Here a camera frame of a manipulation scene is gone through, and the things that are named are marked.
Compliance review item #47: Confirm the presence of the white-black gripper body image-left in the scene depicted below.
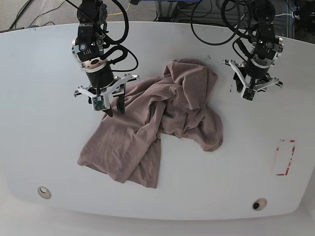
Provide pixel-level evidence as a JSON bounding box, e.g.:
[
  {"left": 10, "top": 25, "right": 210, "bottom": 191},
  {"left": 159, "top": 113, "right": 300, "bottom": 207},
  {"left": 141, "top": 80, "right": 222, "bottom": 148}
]
[{"left": 74, "top": 65, "right": 139, "bottom": 103}]

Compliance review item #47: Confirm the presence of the white-black gripper body image-right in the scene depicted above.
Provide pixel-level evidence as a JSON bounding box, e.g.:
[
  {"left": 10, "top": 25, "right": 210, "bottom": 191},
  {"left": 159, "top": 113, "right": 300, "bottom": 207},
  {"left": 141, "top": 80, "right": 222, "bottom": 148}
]
[{"left": 223, "top": 59, "right": 283, "bottom": 94}]

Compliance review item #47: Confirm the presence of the mauve t-shirt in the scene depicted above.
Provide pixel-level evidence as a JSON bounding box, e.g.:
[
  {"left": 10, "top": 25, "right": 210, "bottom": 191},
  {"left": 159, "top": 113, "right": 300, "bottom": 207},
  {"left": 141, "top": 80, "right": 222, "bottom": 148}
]
[{"left": 77, "top": 59, "right": 223, "bottom": 188}]

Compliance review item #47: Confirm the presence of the red tape rectangle marking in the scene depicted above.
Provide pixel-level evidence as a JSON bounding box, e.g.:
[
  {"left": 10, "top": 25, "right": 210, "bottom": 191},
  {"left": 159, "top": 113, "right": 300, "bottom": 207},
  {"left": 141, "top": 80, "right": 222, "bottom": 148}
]
[{"left": 271, "top": 139, "right": 296, "bottom": 176}]

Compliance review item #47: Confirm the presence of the left table grommet hole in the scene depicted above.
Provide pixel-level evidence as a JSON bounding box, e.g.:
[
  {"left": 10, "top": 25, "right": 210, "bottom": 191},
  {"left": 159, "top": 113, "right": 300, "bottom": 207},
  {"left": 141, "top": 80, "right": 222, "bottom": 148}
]
[{"left": 37, "top": 186, "right": 52, "bottom": 200}]

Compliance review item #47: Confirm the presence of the table grommet hole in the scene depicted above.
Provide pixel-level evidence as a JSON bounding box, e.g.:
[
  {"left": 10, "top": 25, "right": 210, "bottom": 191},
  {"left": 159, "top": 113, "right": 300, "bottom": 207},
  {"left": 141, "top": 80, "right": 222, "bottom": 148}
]
[
  {"left": 37, "top": 186, "right": 52, "bottom": 200},
  {"left": 252, "top": 198, "right": 267, "bottom": 211}
]

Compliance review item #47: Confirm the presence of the right table grommet hole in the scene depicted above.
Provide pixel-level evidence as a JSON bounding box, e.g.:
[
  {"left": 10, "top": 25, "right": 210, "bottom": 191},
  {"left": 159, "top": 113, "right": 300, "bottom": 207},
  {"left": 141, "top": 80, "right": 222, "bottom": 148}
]
[{"left": 252, "top": 198, "right": 267, "bottom": 211}]

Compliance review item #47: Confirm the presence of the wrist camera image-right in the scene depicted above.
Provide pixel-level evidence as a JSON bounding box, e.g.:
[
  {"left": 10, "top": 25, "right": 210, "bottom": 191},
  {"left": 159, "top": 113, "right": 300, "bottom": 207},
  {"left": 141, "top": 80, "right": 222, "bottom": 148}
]
[{"left": 241, "top": 87, "right": 257, "bottom": 102}]

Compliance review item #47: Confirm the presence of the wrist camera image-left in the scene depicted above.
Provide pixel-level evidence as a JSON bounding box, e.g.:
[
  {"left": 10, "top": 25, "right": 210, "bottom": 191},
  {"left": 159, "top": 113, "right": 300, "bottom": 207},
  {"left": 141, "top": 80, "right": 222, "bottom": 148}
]
[{"left": 91, "top": 95, "right": 110, "bottom": 111}]

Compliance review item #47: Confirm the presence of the yellow cable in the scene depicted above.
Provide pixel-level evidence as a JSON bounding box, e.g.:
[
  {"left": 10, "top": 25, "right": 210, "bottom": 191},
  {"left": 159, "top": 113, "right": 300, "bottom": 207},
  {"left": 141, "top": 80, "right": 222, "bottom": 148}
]
[{"left": 108, "top": 0, "right": 131, "bottom": 16}]

